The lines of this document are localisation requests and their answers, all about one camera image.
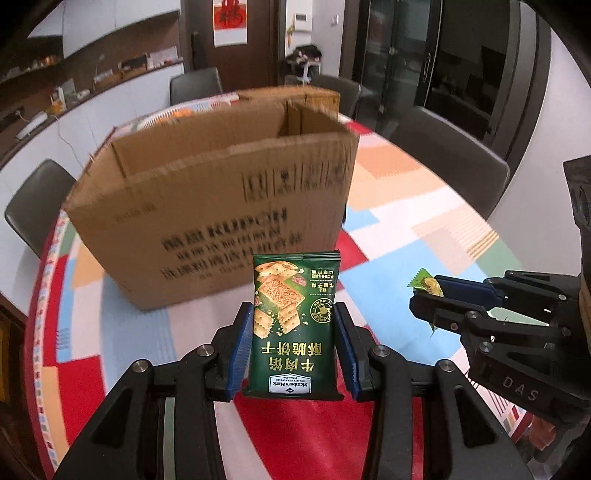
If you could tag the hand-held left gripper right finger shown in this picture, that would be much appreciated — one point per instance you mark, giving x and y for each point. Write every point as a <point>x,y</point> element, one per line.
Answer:
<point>346,355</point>

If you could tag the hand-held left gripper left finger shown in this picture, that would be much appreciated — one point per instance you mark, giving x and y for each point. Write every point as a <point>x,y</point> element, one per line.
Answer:
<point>240,355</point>

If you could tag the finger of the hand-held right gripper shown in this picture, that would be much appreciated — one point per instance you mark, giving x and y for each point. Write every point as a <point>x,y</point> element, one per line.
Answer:
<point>461,288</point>
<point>438,311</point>

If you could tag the small green candy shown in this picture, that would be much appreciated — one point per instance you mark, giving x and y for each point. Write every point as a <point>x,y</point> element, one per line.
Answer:
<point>427,284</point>

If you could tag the green cracker packet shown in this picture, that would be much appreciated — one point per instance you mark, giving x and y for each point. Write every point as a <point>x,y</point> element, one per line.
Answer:
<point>295,323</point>

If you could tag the cardboard box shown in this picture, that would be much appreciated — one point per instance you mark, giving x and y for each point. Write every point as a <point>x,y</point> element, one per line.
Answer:
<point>207,207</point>

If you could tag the dark grey dining chair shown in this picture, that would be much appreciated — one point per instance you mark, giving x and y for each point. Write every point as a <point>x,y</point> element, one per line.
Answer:
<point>194,87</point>
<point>452,152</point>
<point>37,203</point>
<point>341,94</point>

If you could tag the woven wicker box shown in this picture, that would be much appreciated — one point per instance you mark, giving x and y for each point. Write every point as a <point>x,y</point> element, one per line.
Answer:
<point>314,99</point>

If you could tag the white plastic fruit basket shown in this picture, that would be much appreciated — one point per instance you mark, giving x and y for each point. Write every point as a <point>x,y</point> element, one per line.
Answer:
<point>180,115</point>

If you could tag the black glass sliding door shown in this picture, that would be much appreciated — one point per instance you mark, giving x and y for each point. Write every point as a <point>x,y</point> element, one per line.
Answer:
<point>392,50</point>

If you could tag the white storage rack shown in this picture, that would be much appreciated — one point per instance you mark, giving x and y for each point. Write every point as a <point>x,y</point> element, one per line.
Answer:
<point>304,74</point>

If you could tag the black bag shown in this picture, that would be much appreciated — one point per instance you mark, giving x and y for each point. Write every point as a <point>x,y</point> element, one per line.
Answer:
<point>304,53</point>

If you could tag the wicker tray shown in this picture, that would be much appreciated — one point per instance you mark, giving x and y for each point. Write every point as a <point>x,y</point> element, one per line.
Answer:
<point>134,69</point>

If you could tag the dark brown wooden door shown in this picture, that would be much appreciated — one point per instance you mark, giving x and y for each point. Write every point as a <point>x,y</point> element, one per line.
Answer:
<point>258,46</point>

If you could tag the white flat appliance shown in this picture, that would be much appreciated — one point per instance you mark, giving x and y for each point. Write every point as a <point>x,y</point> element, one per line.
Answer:
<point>32,124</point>

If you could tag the red and white door poster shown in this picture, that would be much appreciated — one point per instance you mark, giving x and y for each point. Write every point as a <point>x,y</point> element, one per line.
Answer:
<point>231,23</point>

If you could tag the white wall intercom panel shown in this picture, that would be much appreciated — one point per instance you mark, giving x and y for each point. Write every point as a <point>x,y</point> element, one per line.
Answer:
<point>302,22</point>

